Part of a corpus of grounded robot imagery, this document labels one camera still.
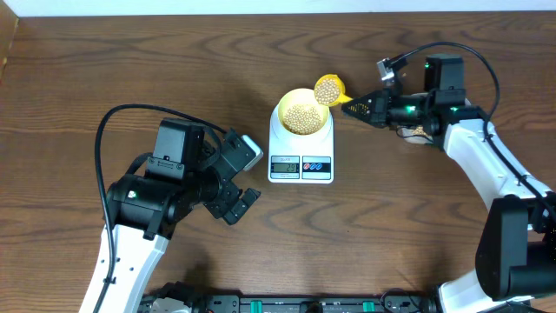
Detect yellow measuring scoop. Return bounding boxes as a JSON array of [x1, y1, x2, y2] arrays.
[[314, 74, 352, 107]]

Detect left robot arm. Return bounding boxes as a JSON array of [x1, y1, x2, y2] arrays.
[[80, 126, 262, 312]]

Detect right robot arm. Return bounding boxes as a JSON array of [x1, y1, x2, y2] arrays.
[[341, 54, 555, 312]]

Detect white digital kitchen scale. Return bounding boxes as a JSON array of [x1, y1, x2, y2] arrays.
[[268, 106, 334, 184]]

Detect soybeans in bowl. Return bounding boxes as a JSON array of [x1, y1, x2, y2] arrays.
[[283, 104, 321, 135]]

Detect pale yellow bowl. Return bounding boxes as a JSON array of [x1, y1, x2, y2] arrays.
[[278, 88, 329, 132]]

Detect clear plastic container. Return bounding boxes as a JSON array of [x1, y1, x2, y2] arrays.
[[397, 97, 473, 145]]

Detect soybeans pile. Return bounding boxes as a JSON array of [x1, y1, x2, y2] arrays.
[[314, 78, 341, 106]]

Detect right black cable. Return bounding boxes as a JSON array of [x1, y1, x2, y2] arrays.
[[390, 41, 556, 223]]

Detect black cable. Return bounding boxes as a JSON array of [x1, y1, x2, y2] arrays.
[[91, 103, 229, 313], [390, 41, 556, 223]]

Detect left black cable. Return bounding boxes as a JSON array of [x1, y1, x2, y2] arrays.
[[91, 103, 229, 313]]

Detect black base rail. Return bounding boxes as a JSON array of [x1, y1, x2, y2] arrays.
[[137, 282, 440, 313]]

